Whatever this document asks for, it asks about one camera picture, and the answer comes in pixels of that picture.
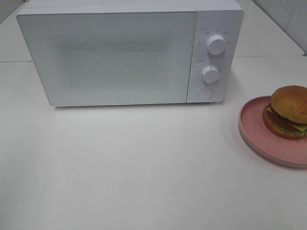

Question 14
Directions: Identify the white microwave oven body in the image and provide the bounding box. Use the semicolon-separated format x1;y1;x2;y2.
16;0;244;103

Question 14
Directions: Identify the pink round plate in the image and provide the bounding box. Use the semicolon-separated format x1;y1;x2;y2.
238;96;307;169

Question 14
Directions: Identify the burger with lettuce and cheese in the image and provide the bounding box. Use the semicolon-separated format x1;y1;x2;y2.
262;85;307;139

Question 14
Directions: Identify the round white door button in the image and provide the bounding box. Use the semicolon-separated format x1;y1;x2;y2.
198;88;213;101

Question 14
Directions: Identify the upper white power knob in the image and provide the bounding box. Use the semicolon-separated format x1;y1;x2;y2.
207;34;226;55

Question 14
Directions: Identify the white microwave door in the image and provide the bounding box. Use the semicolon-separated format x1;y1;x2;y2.
17;12;196;106

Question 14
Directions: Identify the white timer knob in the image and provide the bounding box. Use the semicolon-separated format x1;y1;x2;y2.
201;66;220;84

